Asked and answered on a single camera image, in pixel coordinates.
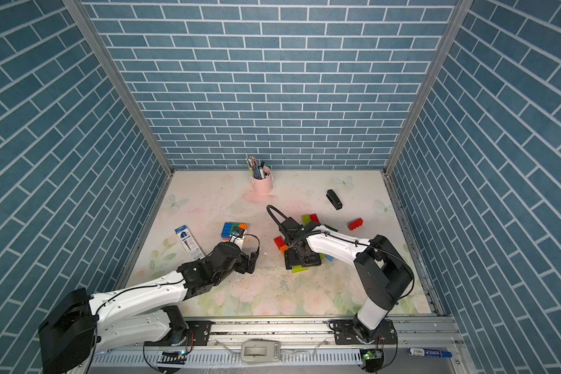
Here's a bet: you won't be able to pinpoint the small red lego brick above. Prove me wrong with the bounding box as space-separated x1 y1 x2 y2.
274 236 286 249

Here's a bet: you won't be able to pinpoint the dark green lego brick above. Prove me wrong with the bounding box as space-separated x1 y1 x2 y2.
229 223 240 234

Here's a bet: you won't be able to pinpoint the red lego brick bottom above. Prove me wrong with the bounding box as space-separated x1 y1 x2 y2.
348 218 364 231

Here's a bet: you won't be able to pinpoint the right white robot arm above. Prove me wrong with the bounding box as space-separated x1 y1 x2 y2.
273 217 415 343

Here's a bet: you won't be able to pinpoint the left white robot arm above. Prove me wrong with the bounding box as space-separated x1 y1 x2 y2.
38 235 260 373

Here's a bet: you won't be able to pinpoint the white blue small box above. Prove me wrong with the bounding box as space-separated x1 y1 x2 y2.
175 225 205 260

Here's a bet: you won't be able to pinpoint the black stapler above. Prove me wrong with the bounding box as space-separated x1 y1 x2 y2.
326 189 343 210

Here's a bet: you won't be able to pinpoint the pink pen cup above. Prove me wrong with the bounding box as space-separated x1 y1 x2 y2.
251 166 274 196

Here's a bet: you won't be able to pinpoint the pens in cup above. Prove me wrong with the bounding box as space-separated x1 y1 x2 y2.
246 157 268 180

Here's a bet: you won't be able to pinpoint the white handheld device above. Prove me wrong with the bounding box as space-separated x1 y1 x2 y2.
240 340 281 364

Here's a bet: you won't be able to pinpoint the blue white marker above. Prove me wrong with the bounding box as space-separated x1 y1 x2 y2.
408 348 453 358

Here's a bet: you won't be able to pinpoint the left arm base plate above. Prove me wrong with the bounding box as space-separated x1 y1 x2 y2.
148 320 213 348

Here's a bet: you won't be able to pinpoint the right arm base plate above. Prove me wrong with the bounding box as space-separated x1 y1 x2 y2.
328 317 398 345

